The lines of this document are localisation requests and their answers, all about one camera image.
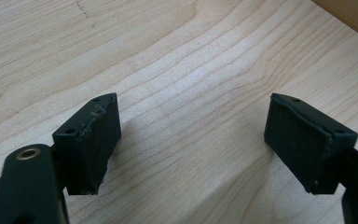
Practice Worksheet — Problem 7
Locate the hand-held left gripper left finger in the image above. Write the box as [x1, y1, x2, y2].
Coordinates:
[51, 92, 122, 196]

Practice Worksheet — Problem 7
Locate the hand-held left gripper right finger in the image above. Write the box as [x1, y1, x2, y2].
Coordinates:
[263, 92, 358, 196]

